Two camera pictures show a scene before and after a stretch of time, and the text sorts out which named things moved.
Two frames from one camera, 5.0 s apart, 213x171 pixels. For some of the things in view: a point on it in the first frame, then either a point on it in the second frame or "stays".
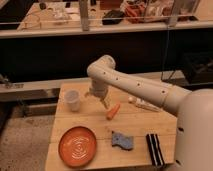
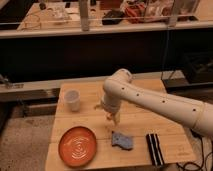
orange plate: (77, 146) stays
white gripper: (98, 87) to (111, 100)
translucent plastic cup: (72, 97) stays
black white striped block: (155, 149) stays
